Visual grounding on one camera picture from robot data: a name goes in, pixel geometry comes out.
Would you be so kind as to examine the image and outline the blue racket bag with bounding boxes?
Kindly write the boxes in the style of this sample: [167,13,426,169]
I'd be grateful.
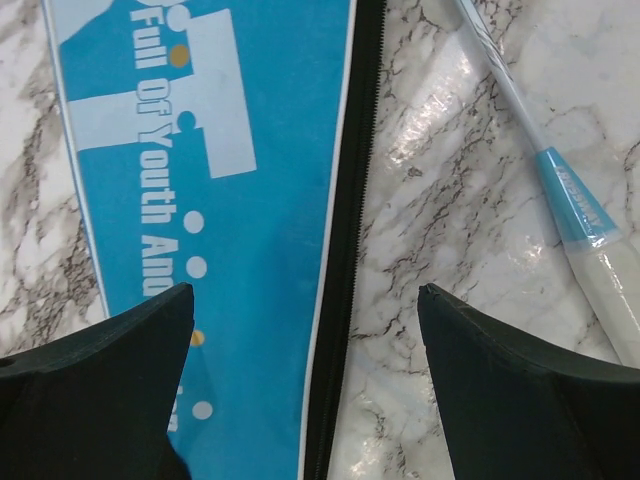
[43,1,386,479]

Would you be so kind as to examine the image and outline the badminton racket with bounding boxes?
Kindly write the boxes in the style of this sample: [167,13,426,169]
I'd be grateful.
[456,1,639,368]

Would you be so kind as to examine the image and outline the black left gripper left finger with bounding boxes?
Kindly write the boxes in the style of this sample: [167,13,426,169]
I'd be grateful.
[1,283,194,480]

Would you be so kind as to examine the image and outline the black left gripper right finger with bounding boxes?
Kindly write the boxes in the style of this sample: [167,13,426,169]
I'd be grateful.
[417,284,639,479]

